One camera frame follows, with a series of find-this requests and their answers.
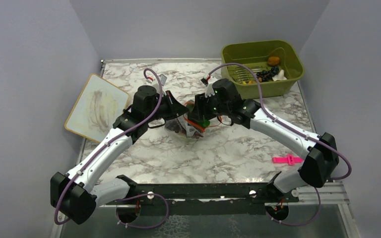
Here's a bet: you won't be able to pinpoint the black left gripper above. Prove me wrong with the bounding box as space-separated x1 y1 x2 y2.
146 90 190 122

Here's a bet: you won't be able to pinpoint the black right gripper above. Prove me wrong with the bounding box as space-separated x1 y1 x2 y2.
190 91 231 122

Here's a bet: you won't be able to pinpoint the clear zip bag orange zipper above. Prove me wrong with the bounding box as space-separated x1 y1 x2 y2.
163 98 223 139

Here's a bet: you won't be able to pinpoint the green toy avocado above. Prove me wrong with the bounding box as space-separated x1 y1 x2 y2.
198 119 211 129

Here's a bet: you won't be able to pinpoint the orange toy fruit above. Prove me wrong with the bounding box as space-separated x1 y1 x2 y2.
267 56 281 67

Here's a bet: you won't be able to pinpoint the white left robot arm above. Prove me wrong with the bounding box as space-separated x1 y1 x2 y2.
50 86 188 225

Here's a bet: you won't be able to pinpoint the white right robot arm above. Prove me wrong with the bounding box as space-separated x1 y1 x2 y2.
187 79 339 202

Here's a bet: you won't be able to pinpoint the dark blue toy grapes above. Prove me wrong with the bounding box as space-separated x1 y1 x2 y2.
256 66 280 82

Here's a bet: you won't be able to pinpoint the white toy garlic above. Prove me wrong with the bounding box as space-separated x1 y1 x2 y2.
272 69 287 81

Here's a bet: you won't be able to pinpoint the green plastic bin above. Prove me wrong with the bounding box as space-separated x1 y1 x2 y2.
221 40 304 99

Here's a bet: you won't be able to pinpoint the pink plastic clip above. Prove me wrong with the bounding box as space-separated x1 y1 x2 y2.
272 154 304 166

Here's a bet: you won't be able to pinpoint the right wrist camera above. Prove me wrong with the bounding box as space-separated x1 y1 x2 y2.
201 75 215 98

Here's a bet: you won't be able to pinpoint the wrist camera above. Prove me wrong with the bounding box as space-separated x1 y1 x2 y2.
201 75 215 98
146 74 167 94

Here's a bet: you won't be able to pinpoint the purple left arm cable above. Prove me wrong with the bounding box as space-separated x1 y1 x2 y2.
54 68 164 226

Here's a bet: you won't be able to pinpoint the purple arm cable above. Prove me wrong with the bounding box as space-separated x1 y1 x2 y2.
207 62 353 181
54 68 164 226

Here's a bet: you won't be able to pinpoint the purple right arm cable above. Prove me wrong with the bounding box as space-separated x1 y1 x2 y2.
207 62 353 181

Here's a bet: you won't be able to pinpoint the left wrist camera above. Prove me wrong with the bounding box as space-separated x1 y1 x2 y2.
146 74 167 94

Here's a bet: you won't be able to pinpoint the small whiteboard wooden frame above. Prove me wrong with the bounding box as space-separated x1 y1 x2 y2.
64 73 130 142

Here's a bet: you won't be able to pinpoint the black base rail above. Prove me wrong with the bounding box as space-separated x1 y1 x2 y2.
109 178 299 216

